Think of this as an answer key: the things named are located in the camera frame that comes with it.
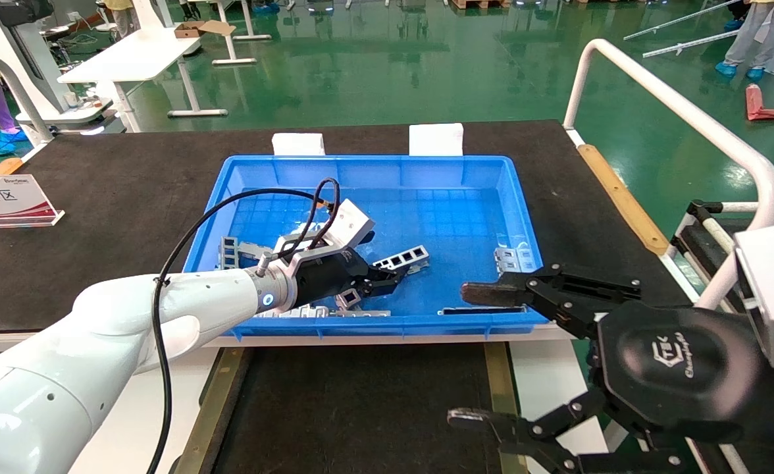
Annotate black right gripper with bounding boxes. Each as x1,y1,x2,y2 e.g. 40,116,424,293
446,263,764,474

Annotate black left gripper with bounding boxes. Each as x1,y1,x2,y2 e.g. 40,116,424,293
292,230,409,309

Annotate black container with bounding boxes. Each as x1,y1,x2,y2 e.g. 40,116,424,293
213,342,510,474

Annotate long grey slotted strip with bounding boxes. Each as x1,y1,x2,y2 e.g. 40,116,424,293
254,305,392,319

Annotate large blue plastic bin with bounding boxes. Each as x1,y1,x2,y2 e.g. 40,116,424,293
182,155,552,340

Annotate dark metal strip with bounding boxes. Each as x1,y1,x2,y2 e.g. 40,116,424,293
438,304,530,316

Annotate flat grey metal strip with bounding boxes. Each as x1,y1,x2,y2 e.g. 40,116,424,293
239,240,276,261

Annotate white foam block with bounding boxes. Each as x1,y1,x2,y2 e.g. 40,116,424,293
409,123,465,157
272,133,326,157

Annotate white desk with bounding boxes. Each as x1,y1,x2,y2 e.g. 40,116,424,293
212,0,273,67
57,26,230,133

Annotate black table mat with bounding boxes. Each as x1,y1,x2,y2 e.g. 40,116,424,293
0,120,694,334

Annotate white tube table railing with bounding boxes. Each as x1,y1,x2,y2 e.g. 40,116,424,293
561,38,774,310

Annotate open cardboard box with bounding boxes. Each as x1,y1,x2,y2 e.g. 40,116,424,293
174,20,237,40

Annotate white pole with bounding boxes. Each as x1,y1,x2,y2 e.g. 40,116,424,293
642,29,741,59
623,0,744,42

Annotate standing person yellow top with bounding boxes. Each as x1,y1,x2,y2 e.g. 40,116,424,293
100,0,142,41

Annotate acrylic sign stand red white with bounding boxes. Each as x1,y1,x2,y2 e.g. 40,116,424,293
0,174,66,230

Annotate grey tube table railing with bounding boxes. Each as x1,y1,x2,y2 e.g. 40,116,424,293
0,53,54,146

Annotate person in grey trousers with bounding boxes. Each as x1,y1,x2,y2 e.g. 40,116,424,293
715,0,774,82

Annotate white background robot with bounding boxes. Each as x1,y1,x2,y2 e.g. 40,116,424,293
0,0,124,136

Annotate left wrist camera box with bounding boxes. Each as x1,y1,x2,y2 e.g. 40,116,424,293
320,197,376,255

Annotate silver camera mounting bracket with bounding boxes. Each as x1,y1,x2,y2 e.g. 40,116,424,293
274,232,355,268

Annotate brass rail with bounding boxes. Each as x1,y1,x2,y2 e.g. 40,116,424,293
173,347,246,474
484,342,517,422

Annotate grey slotted metal bracket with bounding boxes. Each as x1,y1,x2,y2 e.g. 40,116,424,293
494,247,538,273

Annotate black metal frame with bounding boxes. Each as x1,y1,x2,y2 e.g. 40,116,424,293
670,199,774,310

